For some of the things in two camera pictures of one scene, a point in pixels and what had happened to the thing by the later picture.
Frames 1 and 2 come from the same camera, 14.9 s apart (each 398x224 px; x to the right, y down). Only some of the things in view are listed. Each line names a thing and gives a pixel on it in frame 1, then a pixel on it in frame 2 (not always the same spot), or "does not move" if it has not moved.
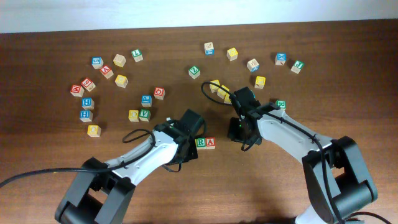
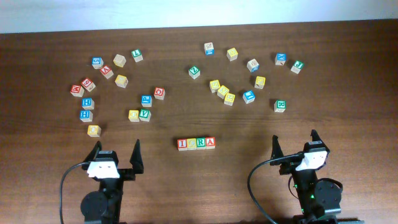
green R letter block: [201, 143] does not move
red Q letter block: [159, 93] does not move
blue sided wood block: [209, 48] does not move
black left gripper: [193, 154] → [137, 167]
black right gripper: [232, 134] → [290, 165]
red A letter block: [210, 142] does not move
